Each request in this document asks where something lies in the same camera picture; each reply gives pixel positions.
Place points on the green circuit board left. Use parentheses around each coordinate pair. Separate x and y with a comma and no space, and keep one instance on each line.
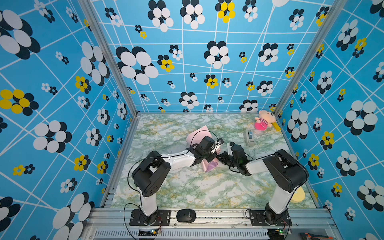
(149,233)

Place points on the black computer mouse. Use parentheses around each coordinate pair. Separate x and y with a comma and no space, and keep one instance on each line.
(186,216)

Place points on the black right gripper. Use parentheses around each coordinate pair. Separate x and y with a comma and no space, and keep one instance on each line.
(223,159)

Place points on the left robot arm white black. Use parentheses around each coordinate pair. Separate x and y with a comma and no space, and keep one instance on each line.
(149,176)

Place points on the aluminium frame post right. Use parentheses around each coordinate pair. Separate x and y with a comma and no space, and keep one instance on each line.
(334,12)

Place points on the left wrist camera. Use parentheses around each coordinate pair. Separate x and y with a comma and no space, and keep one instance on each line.
(219,142)

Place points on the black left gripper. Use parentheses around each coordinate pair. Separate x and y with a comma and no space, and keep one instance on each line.
(213,156)

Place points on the green circuit board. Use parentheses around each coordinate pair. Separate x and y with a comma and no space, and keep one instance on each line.
(277,234)
(149,233)

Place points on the pink plush pig toy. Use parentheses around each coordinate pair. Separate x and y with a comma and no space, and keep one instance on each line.
(264,120)

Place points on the green circuit board right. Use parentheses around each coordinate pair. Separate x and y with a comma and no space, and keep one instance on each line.
(277,234)

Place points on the aluminium front rail base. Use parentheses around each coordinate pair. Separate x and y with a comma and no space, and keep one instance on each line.
(210,224)

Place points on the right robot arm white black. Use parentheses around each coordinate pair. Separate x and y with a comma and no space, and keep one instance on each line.
(287,172)

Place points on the aluminium frame post left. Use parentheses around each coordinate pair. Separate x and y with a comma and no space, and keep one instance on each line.
(102,41)

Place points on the orange black tool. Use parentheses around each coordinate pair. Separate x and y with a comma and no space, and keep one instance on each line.
(308,236)

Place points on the purple wrapping paper sheet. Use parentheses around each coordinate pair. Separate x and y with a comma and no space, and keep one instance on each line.
(195,138)

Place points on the aluminium frame post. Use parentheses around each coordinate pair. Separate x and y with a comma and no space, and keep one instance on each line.
(334,12)
(102,41)

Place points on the yellow round sponge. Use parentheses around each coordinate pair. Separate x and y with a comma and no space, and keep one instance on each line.
(298,196)

